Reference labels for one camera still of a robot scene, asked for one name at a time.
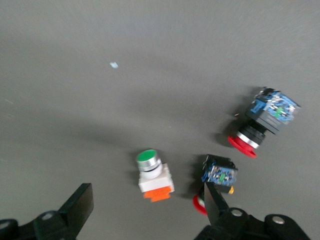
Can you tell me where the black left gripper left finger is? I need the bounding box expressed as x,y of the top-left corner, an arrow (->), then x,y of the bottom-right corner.
0,183 -> 95,240

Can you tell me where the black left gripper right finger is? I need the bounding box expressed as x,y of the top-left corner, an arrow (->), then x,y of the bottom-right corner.
194,182 -> 311,240

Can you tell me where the red mushroom push button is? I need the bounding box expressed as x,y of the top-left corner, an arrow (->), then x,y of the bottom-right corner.
192,154 -> 239,216
227,86 -> 302,159

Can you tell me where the green push button white body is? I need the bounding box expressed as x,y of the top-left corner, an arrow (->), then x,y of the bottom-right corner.
136,149 -> 176,203

